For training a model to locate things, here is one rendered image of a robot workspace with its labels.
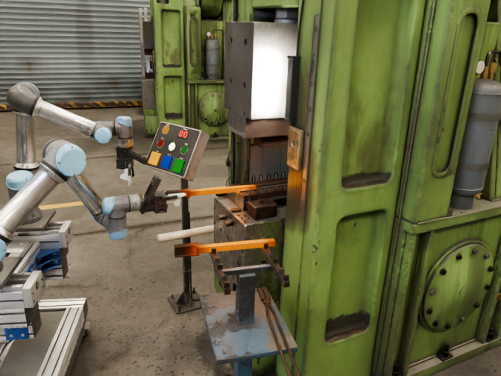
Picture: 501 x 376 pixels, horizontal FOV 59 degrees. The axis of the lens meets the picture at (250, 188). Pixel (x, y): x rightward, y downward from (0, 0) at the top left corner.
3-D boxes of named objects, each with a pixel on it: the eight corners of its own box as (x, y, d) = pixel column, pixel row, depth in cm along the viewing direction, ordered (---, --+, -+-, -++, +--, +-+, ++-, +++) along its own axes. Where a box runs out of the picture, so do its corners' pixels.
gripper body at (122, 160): (118, 165, 238) (117, 144, 234) (135, 165, 240) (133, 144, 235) (116, 170, 231) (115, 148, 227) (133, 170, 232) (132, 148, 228)
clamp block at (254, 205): (254, 221, 200) (255, 207, 198) (246, 213, 208) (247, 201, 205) (277, 216, 206) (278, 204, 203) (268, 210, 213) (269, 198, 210)
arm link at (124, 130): (115, 116, 228) (131, 115, 231) (116, 136, 232) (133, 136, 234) (114, 118, 221) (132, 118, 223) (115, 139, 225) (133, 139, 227)
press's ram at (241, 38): (259, 124, 184) (263, 22, 170) (224, 108, 216) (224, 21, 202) (341, 118, 202) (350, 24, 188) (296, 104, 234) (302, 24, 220)
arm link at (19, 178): (6, 205, 207) (1, 178, 203) (13, 195, 219) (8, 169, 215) (33, 204, 210) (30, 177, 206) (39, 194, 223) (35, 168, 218)
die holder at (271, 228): (242, 309, 211) (244, 224, 196) (213, 271, 243) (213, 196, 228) (337, 283, 235) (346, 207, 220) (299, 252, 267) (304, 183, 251)
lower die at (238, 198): (243, 211, 211) (244, 194, 208) (227, 197, 227) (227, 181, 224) (316, 198, 228) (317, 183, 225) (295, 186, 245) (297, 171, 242)
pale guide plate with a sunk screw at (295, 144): (297, 170, 185) (300, 130, 179) (286, 164, 192) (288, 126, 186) (301, 169, 185) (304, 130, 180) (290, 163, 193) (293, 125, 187)
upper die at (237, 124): (245, 139, 198) (245, 118, 195) (227, 129, 215) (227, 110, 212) (322, 132, 216) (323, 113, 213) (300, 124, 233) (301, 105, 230)
